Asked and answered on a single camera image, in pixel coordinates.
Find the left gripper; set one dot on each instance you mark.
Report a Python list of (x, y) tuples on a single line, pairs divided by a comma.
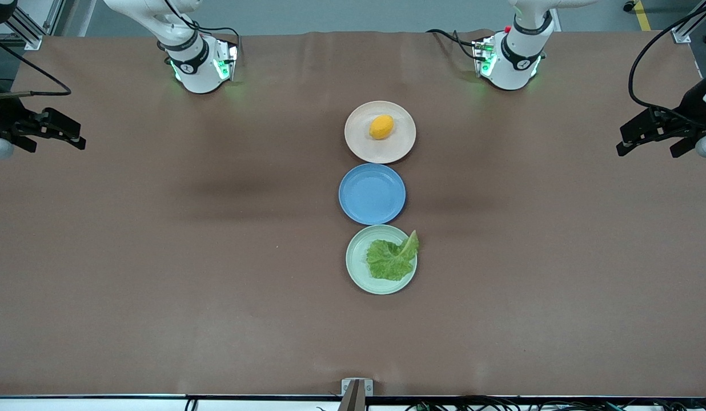
[(688, 116)]

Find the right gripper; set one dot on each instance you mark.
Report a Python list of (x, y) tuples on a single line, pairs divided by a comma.
[(3, 117)]

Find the yellow lemon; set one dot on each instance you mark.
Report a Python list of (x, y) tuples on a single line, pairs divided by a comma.
[(381, 127)]

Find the green lettuce leaf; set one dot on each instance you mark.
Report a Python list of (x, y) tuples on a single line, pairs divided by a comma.
[(390, 262)]

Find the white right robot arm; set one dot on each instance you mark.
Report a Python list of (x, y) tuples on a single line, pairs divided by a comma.
[(196, 68)]

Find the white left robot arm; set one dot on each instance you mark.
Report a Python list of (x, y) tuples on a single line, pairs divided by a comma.
[(516, 63)]

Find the black caster wheel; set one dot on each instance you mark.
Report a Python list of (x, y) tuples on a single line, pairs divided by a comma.
[(629, 5)]

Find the brown table cover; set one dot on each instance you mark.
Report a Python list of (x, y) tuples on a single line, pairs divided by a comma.
[(159, 285)]

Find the beige round plate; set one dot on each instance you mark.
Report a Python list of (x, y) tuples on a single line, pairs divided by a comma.
[(381, 153)]

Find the blue round plate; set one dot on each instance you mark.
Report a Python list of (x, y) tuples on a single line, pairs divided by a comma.
[(372, 194)]

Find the pale green round plate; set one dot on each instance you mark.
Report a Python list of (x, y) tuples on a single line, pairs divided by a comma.
[(357, 251)]

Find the aluminium frame profile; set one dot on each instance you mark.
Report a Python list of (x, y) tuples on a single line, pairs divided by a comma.
[(681, 34), (30, 35)]

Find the metal base connector bracket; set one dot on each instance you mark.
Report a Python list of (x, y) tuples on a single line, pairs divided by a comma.
[(232, 57), (477, 51)]

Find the white table edge rail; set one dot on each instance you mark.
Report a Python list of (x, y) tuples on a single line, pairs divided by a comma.
[(101, 404)]

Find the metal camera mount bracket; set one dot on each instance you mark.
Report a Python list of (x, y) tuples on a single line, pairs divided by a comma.
[(348, 387)]

